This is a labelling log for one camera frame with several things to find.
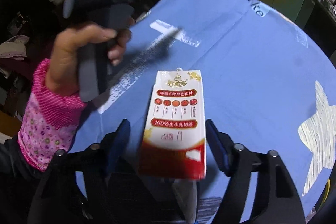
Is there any pink floral sleeve forearm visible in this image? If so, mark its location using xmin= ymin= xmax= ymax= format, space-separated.
xmin=18 ymin=59 xmax=86 ymax=171

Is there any yellow rimmed trash bin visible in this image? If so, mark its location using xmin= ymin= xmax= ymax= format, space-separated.
xmin=321 ymin=179 xmax=331 ymax=205

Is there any person's left hand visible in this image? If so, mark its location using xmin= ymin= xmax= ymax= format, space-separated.
xmin=44 ymin=17 xmax=136 ymax=97

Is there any blue tablecloth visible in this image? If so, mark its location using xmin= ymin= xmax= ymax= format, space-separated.
xmin=72 ymin=0 xmax=335 ymax=214

